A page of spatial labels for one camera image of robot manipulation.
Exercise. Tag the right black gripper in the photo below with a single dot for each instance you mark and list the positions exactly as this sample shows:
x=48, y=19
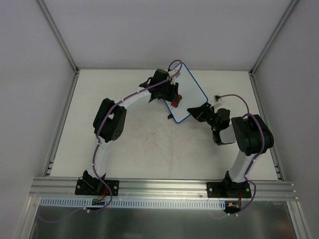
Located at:
x=204, y=114

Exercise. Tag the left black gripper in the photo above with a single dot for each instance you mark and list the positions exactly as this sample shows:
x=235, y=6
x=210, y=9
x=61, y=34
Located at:
x=172, y=94

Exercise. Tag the red whiteboard eraser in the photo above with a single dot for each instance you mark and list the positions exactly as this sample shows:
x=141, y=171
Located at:
x=176, y=102

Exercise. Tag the blue framed whiteboard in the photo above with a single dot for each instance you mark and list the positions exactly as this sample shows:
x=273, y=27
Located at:
x=192, y=94

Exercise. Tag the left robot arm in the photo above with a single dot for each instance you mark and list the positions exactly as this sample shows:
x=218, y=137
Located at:
x=109, y=125

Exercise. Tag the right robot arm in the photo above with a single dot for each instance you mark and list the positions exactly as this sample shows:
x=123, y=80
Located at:
x=252, y=137

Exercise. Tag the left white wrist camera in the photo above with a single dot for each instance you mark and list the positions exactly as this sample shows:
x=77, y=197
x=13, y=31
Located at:
x=173, y=74

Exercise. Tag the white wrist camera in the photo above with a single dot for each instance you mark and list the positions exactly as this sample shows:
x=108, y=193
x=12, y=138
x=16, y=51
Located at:
x=217, y=99
x=173, y=74

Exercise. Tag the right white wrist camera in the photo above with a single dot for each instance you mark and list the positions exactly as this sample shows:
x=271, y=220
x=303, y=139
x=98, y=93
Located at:
x=217, y=99

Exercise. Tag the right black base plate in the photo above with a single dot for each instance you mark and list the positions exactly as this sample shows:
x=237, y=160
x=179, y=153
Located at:
x=230, y=190

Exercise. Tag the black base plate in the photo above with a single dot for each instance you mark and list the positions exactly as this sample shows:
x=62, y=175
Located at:
x=230, y=190
x=111, y=186

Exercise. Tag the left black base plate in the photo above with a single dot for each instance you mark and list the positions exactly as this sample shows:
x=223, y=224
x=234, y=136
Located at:
x=111, y=186

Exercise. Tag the left aluminium frame post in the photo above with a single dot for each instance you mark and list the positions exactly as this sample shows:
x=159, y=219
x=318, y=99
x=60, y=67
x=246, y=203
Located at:
x=54, y=29

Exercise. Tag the aluminium frame post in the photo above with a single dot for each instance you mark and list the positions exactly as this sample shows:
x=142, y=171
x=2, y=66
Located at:
x=54, y=29
x=275, y=33

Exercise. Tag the right aluminium frame post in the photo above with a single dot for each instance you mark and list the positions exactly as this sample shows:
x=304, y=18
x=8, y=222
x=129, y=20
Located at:
x=275, y=33

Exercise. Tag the aluminium mounting rail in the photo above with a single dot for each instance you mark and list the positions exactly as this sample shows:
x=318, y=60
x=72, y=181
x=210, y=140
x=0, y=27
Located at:
x=161, y=189

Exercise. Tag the white slotted cable duct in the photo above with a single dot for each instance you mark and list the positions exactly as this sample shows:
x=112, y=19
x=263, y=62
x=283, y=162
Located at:
x=134, y=203

